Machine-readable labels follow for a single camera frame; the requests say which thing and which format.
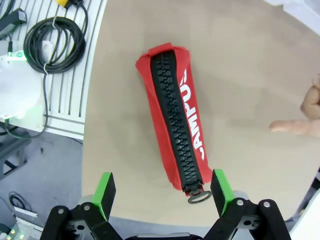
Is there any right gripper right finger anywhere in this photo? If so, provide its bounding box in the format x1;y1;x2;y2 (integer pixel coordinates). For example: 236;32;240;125
199;169;292;240

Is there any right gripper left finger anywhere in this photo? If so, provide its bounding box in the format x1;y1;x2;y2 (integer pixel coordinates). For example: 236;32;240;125
43;172;126;240

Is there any red zip pencil case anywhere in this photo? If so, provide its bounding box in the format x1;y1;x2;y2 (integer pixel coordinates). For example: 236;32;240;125
134;42;213;205

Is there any person's right hand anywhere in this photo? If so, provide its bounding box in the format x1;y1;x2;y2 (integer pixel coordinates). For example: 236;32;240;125
269;74;320;138

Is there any white electronics box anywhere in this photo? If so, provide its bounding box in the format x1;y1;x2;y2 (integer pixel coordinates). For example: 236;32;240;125
0;216;45;240

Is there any black power adapter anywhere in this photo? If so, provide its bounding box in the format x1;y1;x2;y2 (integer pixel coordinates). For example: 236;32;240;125
0;7;28;40

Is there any black metal frame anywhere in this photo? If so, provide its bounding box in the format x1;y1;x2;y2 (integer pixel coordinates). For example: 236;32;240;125
0;136;32;181

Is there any slotted aluminium base plate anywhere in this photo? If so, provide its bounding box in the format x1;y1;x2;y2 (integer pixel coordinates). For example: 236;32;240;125
0;0;108;141

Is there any coiled black cable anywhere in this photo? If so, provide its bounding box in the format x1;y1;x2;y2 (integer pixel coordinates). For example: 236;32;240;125
23;0;90;133

